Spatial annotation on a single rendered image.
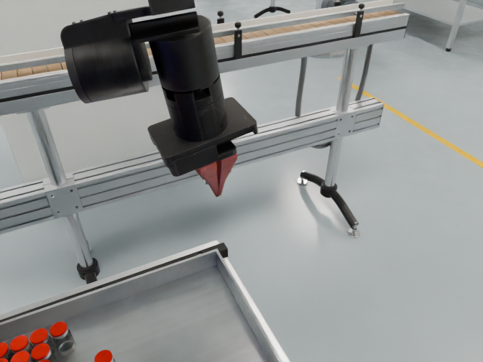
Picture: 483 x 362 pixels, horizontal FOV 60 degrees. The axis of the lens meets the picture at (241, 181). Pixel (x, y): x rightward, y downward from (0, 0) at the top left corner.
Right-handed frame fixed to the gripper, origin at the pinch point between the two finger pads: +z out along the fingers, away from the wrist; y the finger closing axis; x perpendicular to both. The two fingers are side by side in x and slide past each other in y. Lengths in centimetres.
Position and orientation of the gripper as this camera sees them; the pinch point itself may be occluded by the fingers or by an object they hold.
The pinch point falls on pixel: (215, 188)
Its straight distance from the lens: 49.3
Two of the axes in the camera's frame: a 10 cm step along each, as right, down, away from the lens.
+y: -8.9, 3.7, -2.4
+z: 1.2, 7.3, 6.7
